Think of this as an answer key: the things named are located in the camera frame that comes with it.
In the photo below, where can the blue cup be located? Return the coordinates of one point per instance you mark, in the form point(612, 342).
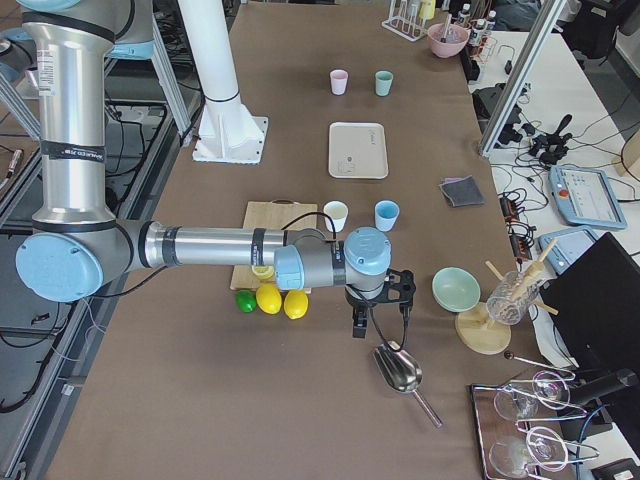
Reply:
point(386, 213)

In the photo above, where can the cream yellow cup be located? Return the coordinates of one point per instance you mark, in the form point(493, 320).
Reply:
point(336, 215)

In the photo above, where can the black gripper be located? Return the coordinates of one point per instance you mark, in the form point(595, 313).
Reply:
point(356, 303)

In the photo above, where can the pink bowl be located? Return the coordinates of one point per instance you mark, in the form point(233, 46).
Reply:
point(449, 44)

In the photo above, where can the wooden cup stand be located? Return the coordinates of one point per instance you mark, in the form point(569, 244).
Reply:
point(482, 334)

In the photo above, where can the green cup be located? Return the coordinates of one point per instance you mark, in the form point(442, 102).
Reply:
point(383, 82)

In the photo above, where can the white wire rack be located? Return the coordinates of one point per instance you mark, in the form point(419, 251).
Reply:
point(408, 18)

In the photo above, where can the yellow lemon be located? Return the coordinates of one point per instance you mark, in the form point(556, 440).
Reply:
point(296, 304)
point(269, 299)

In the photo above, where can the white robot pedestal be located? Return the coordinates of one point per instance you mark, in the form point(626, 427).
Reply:
point(228, 132)

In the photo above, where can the wooden cutting board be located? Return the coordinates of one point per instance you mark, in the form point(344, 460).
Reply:
point(268, 215)

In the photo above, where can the wine glass rack tray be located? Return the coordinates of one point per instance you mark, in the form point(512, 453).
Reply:
point(517, 427)

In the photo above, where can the grey folded cloth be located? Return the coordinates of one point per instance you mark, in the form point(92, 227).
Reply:
point(462, 191)

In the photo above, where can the lemon half slice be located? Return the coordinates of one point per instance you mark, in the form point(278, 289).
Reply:
point(263, 273)

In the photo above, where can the clear textured glass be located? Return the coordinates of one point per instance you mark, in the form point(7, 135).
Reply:
point(512, 298)

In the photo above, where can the mint green bowl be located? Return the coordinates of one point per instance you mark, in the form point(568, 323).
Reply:
point(455, 289)

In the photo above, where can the cream rabbit tray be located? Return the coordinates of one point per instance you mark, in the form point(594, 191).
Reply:
point(357, 150)

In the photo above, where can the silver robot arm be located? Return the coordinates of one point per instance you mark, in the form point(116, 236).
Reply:
point(78, 244)

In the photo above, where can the blue teach pendant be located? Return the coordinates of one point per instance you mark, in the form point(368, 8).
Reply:
point(584, 197)

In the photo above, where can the pink cup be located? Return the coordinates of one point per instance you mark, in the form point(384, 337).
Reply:
point(338, 81)

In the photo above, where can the green lime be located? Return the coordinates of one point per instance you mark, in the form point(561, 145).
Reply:
point(246, 301)

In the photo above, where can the metal scoop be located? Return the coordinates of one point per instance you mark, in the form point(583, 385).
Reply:
point(403, 374)

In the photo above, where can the black monitor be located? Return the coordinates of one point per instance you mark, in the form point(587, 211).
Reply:
point(597, 299)

